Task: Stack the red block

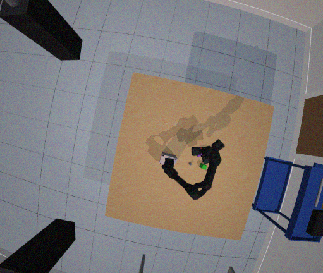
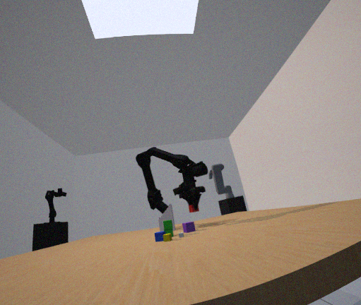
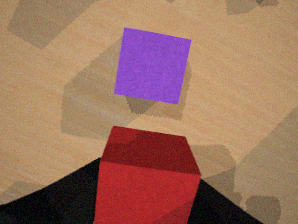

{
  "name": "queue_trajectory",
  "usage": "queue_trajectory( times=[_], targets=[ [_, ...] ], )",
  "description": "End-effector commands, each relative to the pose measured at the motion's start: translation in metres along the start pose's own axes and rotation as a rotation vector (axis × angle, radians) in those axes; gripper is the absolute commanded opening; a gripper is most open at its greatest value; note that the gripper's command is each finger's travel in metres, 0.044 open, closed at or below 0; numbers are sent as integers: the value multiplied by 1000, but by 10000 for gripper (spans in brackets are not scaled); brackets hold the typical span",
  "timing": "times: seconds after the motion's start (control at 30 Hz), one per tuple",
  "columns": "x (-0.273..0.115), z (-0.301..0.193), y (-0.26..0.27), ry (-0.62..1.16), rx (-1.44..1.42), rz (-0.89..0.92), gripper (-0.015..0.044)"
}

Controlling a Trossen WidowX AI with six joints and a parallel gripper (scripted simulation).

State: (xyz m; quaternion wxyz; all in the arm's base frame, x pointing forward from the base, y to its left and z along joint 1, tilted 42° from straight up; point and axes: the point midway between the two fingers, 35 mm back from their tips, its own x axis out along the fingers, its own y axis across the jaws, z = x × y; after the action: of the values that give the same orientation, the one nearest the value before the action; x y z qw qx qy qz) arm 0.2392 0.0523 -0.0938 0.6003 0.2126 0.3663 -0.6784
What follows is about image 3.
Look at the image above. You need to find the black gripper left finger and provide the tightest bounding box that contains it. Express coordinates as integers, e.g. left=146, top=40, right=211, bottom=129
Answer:
left=0, top=157, right=101, bottom=224

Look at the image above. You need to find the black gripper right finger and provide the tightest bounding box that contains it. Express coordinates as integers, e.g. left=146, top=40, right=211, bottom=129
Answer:
left=187, top=178, right=264, bottom=224

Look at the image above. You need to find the purple block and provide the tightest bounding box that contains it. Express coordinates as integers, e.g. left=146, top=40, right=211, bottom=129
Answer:
left=114, top=27, right=192, bottom=105

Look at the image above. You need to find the red block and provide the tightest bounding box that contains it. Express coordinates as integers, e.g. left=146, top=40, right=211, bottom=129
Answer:
left=94, top=126, right=202, bottom=224

